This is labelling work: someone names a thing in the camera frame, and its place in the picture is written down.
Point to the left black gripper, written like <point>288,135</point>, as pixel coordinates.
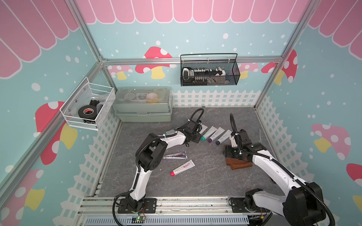
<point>196,140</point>

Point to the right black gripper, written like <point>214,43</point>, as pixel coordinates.
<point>228,148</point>

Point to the brown microfiber cloth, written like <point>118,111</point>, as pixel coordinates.
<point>238,164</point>

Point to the teal cap toothpaste tube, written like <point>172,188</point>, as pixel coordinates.
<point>169,132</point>
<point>209,133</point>

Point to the dark cap toothpaste tube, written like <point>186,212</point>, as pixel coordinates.
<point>224,137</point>

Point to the red cap toothpaste tube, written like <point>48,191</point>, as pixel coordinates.
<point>186,166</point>

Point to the purple cap toothpaste tube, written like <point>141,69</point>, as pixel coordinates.
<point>216,134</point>
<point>204,127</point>

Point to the purple cap toothpaste tube top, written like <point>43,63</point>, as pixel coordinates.
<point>204,127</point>

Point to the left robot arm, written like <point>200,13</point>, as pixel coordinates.
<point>150,154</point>

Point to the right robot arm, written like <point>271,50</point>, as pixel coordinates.
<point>301,204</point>

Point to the silver foil toothpaste tube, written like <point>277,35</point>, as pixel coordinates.
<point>180,155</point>

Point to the silver wrench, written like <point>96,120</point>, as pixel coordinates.
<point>260,135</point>

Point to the green plastic storage box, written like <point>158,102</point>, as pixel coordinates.
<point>144,104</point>

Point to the black power strip in basket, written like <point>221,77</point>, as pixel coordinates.
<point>202,75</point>

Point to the black tape roll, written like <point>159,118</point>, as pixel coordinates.
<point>88,112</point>

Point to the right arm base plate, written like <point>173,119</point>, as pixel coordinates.
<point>243,205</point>

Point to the black wire mesh basket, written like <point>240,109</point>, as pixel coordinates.
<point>225,61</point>

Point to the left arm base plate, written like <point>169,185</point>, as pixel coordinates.
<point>129,205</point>

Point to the white wire basket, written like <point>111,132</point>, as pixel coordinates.
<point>88,94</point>

